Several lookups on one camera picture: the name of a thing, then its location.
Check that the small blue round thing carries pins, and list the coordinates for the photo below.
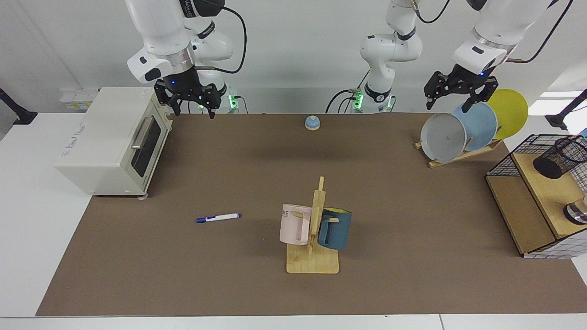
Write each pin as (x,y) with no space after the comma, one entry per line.
(312,123)

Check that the wooden plate rack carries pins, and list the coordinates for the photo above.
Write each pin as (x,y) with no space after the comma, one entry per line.
(463,156)

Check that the pale toaster oven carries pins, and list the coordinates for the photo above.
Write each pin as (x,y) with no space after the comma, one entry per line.
(105,137)

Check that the light blue plate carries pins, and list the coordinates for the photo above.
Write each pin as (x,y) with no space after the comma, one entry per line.
(481,123)

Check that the brown table cloth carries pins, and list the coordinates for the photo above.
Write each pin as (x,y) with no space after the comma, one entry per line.
(229,284)

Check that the black camera stand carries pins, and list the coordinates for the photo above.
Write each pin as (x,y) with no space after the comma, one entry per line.
(25,118)
(557,121)

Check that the grey plate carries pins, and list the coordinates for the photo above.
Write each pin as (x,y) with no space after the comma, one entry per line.
(442,137)

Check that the pink cup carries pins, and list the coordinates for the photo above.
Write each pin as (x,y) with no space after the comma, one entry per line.
(291,227)

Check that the wooden cup stand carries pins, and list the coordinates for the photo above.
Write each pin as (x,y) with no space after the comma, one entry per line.
(312,261)

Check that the yellow plate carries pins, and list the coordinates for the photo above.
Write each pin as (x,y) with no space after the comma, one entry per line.
(511,110)

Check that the white checked cloth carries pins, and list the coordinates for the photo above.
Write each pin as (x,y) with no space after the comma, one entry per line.
(550,252)

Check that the black mesh pen holder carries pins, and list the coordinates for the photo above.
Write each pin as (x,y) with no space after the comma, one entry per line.
(557,160)

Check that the dark blue cup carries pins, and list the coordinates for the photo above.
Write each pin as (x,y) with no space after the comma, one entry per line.
(337,231)

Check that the white wall socket strip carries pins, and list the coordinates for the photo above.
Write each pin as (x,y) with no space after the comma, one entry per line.
(75,98)

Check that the blue and white marker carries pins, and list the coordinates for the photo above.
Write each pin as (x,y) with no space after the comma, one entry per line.
(220,217)

